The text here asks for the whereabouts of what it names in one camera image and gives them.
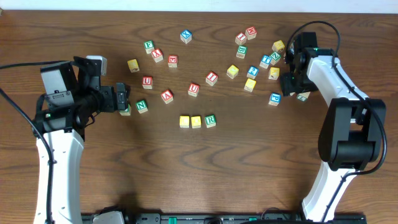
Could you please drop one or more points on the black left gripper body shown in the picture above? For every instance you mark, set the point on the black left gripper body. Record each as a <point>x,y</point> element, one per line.
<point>121,96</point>

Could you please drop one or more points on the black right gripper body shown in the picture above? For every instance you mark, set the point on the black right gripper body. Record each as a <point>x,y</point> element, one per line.
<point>288,88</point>

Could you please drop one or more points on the yellow C wooden block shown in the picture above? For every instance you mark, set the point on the yellow C wooden block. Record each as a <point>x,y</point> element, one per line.
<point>184,121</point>

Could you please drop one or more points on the yellow O wooden block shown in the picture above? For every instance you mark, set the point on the yellow O wooden block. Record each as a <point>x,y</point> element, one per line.
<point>196,121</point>

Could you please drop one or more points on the green R wooden block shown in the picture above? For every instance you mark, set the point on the green R wooden block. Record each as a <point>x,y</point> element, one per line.
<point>210,121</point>

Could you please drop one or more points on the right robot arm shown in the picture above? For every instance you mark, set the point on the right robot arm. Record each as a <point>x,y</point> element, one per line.
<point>352,132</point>

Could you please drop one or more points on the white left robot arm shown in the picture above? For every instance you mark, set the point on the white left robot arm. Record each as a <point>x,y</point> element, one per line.
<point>58,199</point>

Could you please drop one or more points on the yellow hammer picture block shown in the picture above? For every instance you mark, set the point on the yellow hammer picture block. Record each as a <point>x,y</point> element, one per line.
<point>274,73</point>

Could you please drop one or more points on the blue P wooden block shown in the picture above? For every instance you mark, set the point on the blue P wooden block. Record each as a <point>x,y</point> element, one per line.
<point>274,99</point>

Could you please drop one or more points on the green-sided block under gripper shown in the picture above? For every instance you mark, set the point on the green-sided block under gripper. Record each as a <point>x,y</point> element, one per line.
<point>126,112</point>

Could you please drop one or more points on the plain L green-sided block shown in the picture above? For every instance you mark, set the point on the plain L green-sided block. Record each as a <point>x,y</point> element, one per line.
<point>303,96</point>

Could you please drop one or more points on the green N wooden block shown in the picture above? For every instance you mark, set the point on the green N wooden block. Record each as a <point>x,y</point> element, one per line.
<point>141,106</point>

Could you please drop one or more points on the red U block left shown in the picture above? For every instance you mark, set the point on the red U block left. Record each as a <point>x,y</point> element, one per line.
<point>147,83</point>

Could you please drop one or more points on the red u block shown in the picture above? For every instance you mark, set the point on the red u block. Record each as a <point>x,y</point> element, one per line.
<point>147,83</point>
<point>193,89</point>

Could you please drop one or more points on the green Z wooden block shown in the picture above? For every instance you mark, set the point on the green Z wooden block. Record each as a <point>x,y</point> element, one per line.
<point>275,57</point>

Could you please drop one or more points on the yellow block far right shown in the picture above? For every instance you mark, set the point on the yellow block far right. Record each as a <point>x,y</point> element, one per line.
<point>278,46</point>

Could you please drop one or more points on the yellow block far left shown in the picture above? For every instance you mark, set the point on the yellow block far left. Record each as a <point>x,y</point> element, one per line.
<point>133,65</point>

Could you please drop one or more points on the blue T wooden block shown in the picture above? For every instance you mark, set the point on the blue T wooden block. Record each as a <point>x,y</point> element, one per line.
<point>265,61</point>

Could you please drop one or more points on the blue 2 wooden block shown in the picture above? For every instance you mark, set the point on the blue 2 wooden block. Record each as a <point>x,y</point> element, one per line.
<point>252,72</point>

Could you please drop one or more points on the yellow block lower middle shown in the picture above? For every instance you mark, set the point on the yellow block lower middle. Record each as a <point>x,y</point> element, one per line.
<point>249,85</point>

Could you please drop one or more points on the red A wooden block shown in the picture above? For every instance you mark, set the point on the red A wooden block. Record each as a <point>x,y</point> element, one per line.
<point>167,96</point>

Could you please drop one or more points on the red X wooden block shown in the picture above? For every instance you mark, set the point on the red X wooden block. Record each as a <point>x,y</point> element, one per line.
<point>157,55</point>

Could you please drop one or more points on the green F wooden block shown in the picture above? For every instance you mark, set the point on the green F wooden block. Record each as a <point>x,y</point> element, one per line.
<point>149,46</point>

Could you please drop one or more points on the green B wooden block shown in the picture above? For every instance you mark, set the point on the green B wooden block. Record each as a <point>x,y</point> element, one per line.
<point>241,51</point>

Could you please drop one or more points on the red H wooden block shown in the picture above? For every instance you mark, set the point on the red H wooden block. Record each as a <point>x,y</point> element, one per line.
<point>250,33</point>

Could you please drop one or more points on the red E wooden block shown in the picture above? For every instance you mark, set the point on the red E wooden block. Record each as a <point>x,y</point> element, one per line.
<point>173,61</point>

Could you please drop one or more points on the red I block far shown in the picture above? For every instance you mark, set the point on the red I block far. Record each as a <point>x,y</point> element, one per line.
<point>241,39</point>

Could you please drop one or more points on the red i block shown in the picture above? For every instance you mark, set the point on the red i block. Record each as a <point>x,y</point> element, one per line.
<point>241,39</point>
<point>211,78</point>

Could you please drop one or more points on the red U block middle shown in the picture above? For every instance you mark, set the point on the red U block middle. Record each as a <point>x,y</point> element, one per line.
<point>193,89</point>

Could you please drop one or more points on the red I block near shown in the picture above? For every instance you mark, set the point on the red I block near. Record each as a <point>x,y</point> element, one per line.
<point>211,78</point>

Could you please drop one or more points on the blue X wooden block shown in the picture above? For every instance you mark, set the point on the blue X wooden block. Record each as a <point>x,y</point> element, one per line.
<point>186,36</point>

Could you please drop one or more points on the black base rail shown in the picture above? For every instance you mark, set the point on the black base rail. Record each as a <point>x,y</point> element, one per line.
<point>118,215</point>

